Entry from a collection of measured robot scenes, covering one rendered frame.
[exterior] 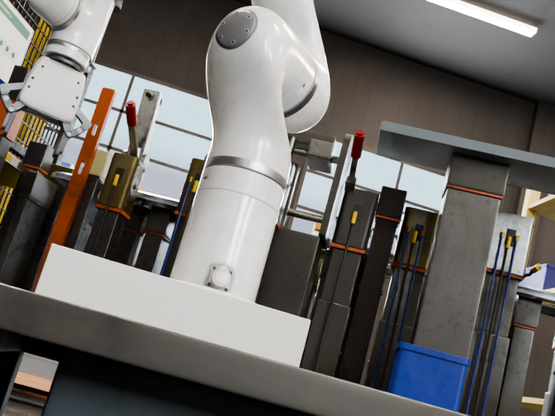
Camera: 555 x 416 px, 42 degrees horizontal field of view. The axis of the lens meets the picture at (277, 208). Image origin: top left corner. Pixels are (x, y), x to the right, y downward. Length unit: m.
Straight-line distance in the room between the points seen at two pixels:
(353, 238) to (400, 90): 8.03
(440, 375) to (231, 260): 0.38
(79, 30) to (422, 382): 0.85
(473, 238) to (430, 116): 8.16
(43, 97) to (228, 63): 0.46
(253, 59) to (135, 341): 0.45
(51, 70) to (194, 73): 7.55
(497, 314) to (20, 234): 1.07
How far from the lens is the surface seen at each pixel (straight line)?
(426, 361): 1.14
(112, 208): 1.55
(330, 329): 1.39
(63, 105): 1.38
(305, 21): 1.17
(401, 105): 9.35
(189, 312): 0.87
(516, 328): 1.61
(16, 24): 2.19
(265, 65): 1.00
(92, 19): 1.43
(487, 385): 1.43
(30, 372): 6.43
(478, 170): 1.33
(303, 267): 1.38
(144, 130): 1.62
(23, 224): 1.81
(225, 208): 0.97
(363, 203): 1.43
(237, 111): 1.02
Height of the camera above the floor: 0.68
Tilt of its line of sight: 13 degrees up
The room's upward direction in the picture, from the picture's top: 16 degrees clockwise
